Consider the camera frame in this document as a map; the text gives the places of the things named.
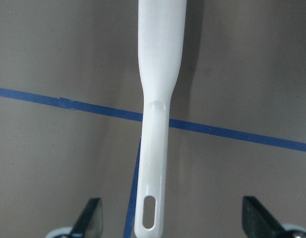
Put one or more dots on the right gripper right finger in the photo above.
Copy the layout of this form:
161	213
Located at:
257	221

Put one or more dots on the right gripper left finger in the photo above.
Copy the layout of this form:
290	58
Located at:
90	221

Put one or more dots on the white hand brush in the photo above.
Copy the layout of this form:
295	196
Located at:
160	46

